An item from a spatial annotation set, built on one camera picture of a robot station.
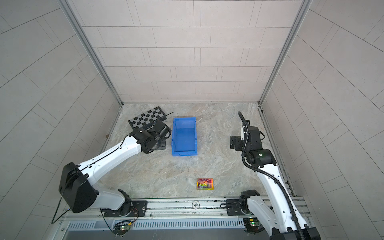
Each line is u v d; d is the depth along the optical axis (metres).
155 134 0.60
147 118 1.03
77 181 0.39
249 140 0.54
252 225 0.67
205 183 0.77
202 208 0.72
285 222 0.38
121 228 0.65
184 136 0.97
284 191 0.42
